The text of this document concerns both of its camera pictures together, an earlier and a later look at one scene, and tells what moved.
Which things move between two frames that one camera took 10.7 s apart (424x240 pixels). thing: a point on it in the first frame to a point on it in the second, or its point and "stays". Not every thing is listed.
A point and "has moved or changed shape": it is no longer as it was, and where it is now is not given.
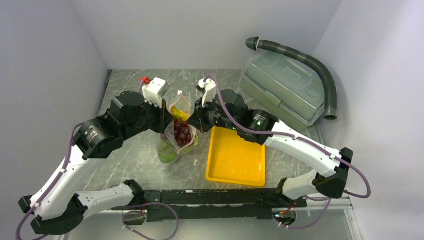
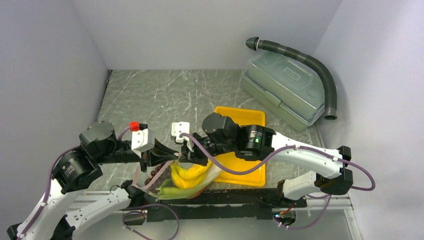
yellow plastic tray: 232,159 stays
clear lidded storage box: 290,89 stays
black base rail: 213,205 stays
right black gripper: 198,118 to 189,153
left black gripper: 161,114 to 159,154
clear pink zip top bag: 180,136 to 175,179
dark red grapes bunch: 182,133 has moved or changed shape
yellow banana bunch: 179,114 to 187,178
